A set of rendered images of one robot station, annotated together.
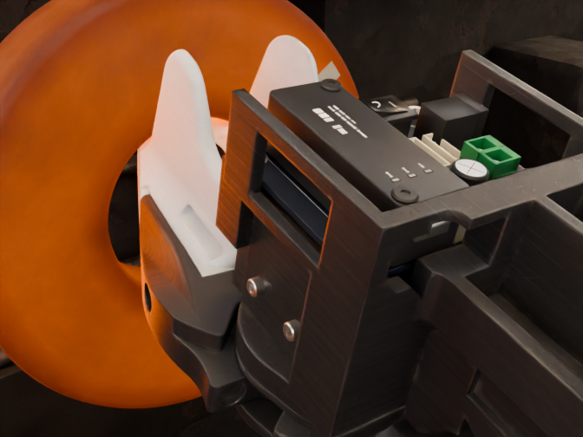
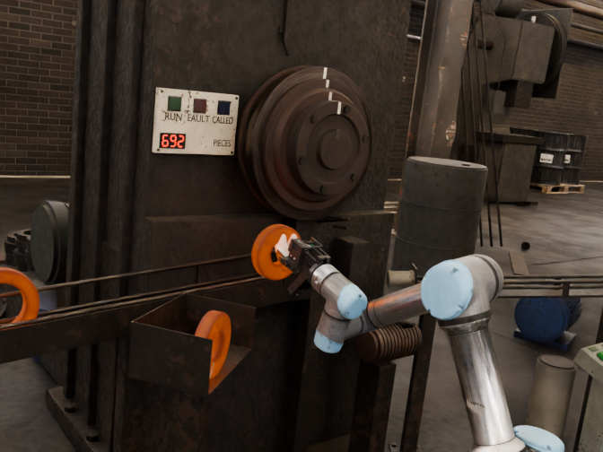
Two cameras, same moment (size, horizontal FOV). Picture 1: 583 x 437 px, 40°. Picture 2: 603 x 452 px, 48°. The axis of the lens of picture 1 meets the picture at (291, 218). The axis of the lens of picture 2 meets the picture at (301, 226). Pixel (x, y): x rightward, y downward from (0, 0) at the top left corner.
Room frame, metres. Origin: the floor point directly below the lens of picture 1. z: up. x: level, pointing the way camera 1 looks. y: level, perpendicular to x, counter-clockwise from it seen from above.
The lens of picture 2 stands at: (-1.58, 0.11, 1.28)
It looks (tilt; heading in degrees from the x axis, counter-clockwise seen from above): 11 degrees down; 356
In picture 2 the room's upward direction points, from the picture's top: 6 degrees clockwise
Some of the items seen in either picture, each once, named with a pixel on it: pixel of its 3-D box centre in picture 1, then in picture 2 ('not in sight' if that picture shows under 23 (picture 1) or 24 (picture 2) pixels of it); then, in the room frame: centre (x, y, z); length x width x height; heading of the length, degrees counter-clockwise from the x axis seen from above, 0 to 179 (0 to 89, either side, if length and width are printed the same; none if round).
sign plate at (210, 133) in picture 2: not in sight; (196, 123); (0.41, 0.31, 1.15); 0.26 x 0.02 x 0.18; 124
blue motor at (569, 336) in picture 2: not in sight; (550, 309); (2.12, -1.66, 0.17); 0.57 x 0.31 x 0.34; 144
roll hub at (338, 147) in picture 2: not in sight; (330, 148); (0.43, -0.09, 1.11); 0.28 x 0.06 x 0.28; 124
